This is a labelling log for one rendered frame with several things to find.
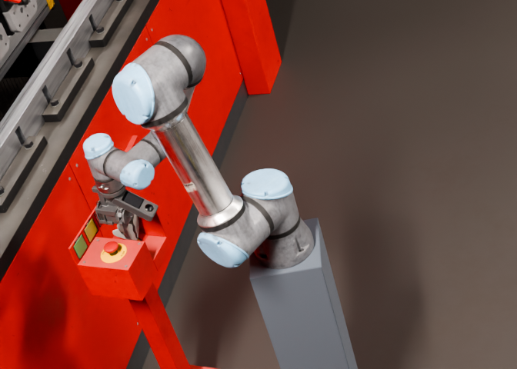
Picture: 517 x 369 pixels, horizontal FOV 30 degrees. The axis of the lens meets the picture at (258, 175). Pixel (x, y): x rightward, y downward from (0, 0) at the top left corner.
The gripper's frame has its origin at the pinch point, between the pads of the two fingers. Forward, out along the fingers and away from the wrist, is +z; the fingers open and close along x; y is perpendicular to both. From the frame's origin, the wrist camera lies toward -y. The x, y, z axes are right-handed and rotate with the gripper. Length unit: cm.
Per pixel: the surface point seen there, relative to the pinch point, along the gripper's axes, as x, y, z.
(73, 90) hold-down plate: -45, 39, -13
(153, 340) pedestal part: 8.2, -0.6, 33.7
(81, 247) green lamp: 11.4, 9.3, -6.8
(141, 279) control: 12.1, -6.6, 1.4
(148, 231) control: -4.5, -1.4, 0.7
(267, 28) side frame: -180, 32, 53
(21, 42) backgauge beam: -70, 73, -11
